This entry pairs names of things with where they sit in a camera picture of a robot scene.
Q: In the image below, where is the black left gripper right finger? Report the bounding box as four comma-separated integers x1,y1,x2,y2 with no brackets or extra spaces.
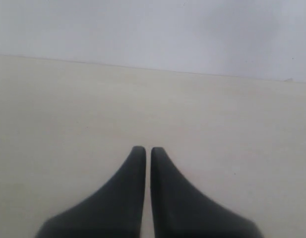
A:
150,147,263,238

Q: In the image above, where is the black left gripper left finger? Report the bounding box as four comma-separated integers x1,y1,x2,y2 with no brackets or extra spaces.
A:
36,146,146,238

